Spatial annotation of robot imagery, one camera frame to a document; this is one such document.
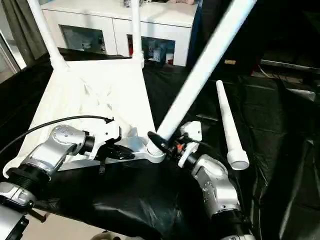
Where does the black plastic sheet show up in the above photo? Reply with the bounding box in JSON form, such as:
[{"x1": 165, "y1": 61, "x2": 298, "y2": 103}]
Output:
[{"x1": 0, "y1": 47, "x2": 320, "y2": 240}]

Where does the white plastic table top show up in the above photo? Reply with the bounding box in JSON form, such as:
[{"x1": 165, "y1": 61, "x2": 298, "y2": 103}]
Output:
[{"x1": 2, "y1": 58, "x2": 168, "y2": 176}]

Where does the grey curtain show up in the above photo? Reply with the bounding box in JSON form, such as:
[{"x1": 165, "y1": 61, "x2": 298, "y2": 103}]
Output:
[{"x1": 1, "y1": 0, "x2": 49, "y2": 66}]

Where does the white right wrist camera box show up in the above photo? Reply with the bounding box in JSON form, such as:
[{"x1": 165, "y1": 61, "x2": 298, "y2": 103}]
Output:
[{"x1": 177, "y1": 120, "x2": 203, "y2": 169}]

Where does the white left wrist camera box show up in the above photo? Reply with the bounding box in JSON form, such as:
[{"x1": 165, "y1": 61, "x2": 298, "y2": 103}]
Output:
[{"x1": 85, "y1": 119, "x2": 124, "y2": 161}]

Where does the white glass-door cabinet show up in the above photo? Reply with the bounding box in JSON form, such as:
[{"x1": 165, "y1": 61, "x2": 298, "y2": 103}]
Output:
[{"x1": 40, "y1": 0, "x2": 199, "y2": 67}]

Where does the white plastic table leg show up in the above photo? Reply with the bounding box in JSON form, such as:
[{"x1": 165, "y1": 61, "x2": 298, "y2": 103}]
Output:
[
  {"x1": 129, "y1": 0, "x2": 146, "y2": 70},
  {"x1": 26, "y1": 0, "x2": 70, "y2": 73},
  {"x1": 146, "y1": 0, "x2": 259, "y2": 156},
  {"x1": 215, "y1": 79, "x2": 251, "y2": 172}
]

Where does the black backdrop cloth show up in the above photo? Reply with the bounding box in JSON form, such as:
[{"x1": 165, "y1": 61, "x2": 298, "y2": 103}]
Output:
[{"x1": 186, "y1": 0, "x2": 320, "y2": 76}]

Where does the black table frame leg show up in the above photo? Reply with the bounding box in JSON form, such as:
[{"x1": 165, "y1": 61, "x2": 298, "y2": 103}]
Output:
[{"x1": 29, "y1": 206, "x2": 46, "y2": 224}]

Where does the metal rod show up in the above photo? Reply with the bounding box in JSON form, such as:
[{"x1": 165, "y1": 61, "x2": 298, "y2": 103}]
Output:
[{"x1": 259, "y1": 58, "x2": 320, "y2": 73}]

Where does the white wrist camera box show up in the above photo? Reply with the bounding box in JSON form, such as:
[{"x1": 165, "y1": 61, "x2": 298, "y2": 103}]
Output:
[
  {"x1": 85, "y1": 119, "x2": 124, "y2": 161},
  {"x1": 177, "y1": 120, "x2": 203, "y2": 169}
]

